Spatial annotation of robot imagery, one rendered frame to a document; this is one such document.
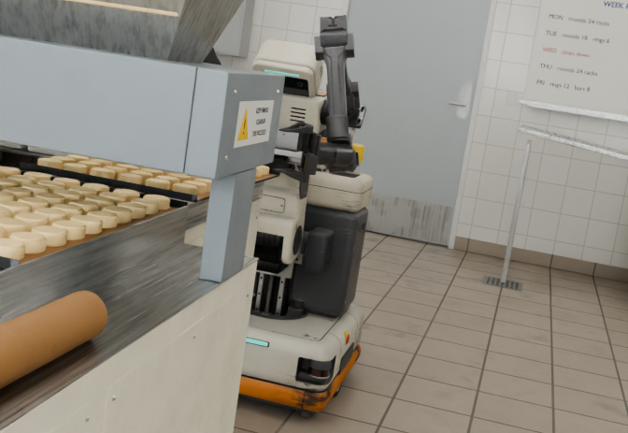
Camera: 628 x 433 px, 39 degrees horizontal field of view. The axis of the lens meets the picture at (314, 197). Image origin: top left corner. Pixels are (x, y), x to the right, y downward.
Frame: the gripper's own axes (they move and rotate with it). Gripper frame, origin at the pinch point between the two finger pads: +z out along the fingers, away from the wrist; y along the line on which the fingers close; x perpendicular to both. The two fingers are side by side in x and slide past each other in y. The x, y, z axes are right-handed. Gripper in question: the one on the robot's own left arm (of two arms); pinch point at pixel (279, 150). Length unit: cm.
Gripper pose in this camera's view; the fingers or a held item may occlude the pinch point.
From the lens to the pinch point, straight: 218.1
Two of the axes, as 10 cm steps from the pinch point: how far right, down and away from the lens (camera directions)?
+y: -1.5, 9.8, 1.6
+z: -8.5, -0.4, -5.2
